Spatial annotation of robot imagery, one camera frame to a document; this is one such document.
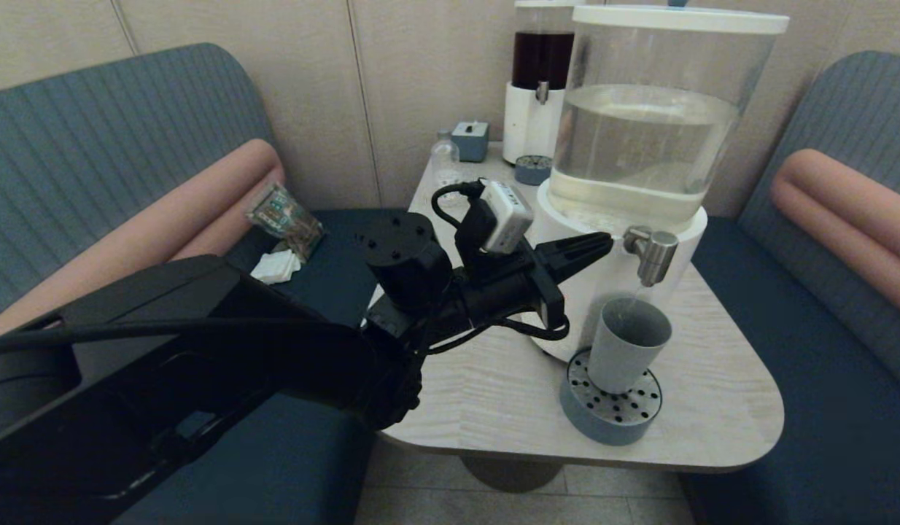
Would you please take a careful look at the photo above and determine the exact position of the white napkin stack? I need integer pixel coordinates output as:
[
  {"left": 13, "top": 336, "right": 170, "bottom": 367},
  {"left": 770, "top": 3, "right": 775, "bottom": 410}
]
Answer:
[{"left": 249, "top": 250, "right": 303, "bottom": 285}]

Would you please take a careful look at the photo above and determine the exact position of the clear plastic bottle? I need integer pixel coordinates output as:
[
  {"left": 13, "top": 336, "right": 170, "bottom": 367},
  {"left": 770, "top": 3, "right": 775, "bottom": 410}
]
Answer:
[{"left": 431, "top": 131, "right": 462, "bottom": 187}]

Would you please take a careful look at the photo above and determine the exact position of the grey perforated drip tray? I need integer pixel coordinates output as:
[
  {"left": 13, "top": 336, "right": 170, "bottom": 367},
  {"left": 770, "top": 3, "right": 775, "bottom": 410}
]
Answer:
[{"left": 559, "top": 346, "right": 664, "bottom": 446}]

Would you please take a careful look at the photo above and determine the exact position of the large clear water dispenser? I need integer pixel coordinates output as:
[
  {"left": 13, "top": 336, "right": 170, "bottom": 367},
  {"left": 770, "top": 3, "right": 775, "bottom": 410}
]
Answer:
[{"left": 523, "top": 4, "right": 790, "bottom": 363}]

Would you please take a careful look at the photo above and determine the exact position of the blue ribbed sofa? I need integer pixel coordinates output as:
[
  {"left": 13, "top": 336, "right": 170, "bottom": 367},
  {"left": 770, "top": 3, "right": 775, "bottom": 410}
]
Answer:
[
  {"left": 0, "top": 42, "right": 407, "bottom": 525},
  {"left": 676, "top": 50, "right": 900, "bottom": 525}
]

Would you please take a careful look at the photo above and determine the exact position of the grey plastic cup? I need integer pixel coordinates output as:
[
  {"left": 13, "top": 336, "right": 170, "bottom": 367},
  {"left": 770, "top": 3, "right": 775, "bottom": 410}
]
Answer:
[{"left": 587, "top": 297, "right": 673, "bottom": 394}]

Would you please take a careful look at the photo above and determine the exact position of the green snack packet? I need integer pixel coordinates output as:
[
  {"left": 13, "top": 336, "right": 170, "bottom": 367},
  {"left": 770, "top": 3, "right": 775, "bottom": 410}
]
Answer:
[{"left": 246, "top": 182, "right": 327, "bottom": 262}]

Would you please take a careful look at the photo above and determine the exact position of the pink bolster cushion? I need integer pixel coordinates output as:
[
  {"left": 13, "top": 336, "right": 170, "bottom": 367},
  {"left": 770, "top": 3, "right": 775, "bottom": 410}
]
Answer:
[
  {"left": 0, "top": 139, "right": 287, "bottom": 340},
  {"left": 769, "top": 148, "right": 900, "bottom": 325}
]

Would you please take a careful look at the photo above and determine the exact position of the small grey drip tray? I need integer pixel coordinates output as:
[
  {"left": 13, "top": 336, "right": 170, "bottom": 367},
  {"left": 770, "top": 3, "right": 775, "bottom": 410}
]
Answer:
[{"left": 514, "top": 155, "right": 555, "bottom": 187}]

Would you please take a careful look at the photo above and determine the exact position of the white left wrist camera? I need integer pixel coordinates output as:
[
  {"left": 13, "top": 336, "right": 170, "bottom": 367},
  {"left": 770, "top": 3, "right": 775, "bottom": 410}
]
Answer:
[{"left": 479, "top": 179, "right": 535, "bottom": 254}]

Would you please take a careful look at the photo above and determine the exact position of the small dark liquid dispenser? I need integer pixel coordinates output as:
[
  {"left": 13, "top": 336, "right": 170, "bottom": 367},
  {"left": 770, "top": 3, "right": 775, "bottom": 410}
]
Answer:
[{"left": 503, "top": 0, "right": 586, "bottom": 167}]

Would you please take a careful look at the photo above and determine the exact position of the small blue tissue box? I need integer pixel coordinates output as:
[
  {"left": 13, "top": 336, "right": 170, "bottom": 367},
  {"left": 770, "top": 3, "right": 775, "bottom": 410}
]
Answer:
[{"left": 451, "top": 121, "right": 490, "bottom": 163}]

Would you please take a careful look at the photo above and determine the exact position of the large metal dispenser tap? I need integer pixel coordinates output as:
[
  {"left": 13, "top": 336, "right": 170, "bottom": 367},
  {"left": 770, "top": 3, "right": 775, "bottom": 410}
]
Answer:
[{"left": 624, "top": 226, "right": 679, "bottom": 287}]

